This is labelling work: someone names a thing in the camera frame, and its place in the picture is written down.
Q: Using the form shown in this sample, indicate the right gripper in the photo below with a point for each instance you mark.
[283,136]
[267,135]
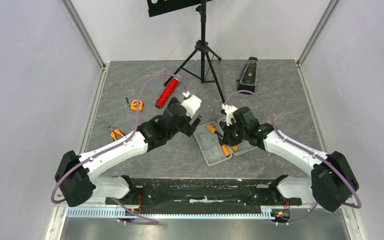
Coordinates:
[228,131]

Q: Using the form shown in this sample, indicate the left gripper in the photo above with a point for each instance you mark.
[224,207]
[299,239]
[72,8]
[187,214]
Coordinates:
[188,128]

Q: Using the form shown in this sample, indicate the orange handled screwdriver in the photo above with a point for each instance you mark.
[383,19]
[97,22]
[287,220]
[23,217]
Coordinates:
[212,129]
[225,150]

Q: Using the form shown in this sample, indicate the grey plastic tool case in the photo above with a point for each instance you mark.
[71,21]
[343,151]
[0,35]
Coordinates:
[210,146]

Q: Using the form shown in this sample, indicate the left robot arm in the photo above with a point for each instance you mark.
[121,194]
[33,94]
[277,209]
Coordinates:
[78,176]

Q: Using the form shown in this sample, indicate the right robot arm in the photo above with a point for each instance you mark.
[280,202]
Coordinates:
[331,182]

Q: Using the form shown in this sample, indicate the red glitter tube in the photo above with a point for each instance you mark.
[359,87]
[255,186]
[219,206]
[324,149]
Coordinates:
[170,86]

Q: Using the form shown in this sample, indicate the black metronome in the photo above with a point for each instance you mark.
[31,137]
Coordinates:
[248,76]

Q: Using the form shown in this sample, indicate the black tripod stand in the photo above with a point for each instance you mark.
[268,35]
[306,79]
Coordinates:
[207,71]

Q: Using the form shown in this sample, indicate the orange tape measure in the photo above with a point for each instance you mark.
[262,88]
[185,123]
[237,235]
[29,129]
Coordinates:
[137,105]

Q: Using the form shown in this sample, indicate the black perforated stand plate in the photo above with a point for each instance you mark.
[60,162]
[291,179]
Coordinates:
[160,7]

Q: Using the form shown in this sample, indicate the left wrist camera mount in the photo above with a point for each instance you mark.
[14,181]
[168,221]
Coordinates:
[191,103]

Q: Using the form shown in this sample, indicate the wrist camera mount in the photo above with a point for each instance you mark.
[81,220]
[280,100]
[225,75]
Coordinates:
[229,113]
[191,103]

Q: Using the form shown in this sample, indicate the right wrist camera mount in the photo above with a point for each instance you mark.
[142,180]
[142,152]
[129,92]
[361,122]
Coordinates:
[229,113]

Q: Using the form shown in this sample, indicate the orange handled pliers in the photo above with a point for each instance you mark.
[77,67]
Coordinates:
[115,133]

